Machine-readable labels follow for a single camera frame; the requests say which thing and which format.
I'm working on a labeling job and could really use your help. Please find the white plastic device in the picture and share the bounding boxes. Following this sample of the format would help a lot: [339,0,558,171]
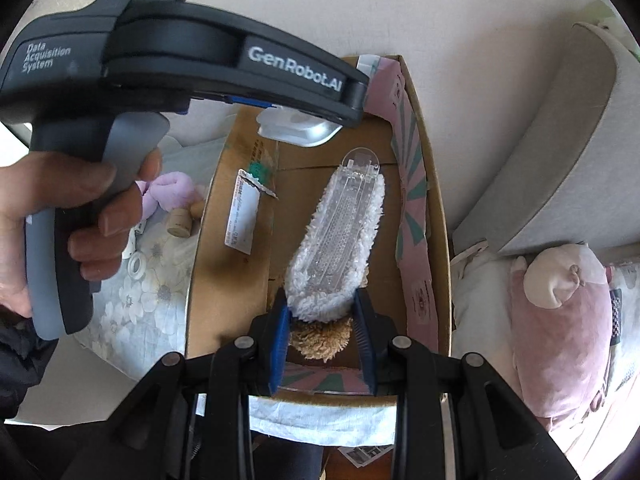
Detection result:
[256,106,342,148]

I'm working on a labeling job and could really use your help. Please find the person's left hand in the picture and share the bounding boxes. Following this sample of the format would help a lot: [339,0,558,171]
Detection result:
[1,152,142,318]

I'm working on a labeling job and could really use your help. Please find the grey padded headboard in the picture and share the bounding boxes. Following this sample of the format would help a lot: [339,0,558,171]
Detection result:
[452,23,639,255]

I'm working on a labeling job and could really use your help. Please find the pink plush pillow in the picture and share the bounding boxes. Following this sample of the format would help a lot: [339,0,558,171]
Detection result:
[510,244,613,430]

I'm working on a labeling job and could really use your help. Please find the green white item on headboard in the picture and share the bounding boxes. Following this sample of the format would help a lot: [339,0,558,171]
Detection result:
[589,0,640,58]

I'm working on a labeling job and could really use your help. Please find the white shipping label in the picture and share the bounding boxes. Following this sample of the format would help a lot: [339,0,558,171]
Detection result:
[224,169,278,256]

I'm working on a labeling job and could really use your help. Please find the small wooden bottle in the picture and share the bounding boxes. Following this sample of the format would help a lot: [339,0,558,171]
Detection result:
[166,200,205,238]

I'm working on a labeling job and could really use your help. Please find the white tape roll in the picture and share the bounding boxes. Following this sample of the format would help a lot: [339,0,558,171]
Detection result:
[127,252,146,281]

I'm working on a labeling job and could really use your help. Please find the white printed pillow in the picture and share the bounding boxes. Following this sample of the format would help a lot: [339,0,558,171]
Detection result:
[596,257,639,448]

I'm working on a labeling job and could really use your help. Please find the white cloth under box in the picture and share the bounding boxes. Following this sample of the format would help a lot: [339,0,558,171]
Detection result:
[194,392,397,449]

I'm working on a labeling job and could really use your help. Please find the white fluffy slipper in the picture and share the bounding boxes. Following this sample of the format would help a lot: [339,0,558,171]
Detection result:
[284,148,385,323]

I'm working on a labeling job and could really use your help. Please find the brown cardboard box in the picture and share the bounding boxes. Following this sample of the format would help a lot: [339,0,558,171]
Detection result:
[183,54,455,408]

